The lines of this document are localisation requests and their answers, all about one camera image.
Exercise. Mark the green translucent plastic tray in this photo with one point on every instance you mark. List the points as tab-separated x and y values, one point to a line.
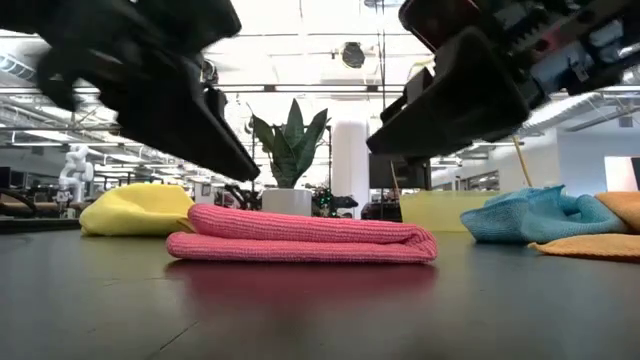
440	212

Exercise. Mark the blue microfiber towel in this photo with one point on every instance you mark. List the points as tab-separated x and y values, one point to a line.
530	220

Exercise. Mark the black aluminium table frame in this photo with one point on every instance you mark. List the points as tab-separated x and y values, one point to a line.
40	225

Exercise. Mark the black monitor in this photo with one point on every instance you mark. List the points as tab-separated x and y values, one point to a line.
400	175

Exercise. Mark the yellow microfiber towel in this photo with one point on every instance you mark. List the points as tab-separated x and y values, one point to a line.
135	210

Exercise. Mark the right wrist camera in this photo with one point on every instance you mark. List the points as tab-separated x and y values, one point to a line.
435	20

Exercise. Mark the orange microfiber towel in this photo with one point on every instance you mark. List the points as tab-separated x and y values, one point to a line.
595	247

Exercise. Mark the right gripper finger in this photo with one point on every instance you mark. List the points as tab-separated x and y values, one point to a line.
417	95
465	110

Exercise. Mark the white round column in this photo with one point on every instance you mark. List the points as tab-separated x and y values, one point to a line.
351	165

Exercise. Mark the snake plant in white pot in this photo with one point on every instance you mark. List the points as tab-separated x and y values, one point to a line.
287	200

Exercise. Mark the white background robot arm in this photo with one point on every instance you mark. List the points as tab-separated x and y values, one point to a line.
75	172

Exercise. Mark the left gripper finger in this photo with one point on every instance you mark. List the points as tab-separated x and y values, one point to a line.
216	100
170	120

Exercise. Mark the pink microfiber towel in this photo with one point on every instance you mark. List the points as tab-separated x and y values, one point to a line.
300	240

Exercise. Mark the round black ceiling device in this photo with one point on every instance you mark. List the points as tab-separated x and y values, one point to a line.
353	55

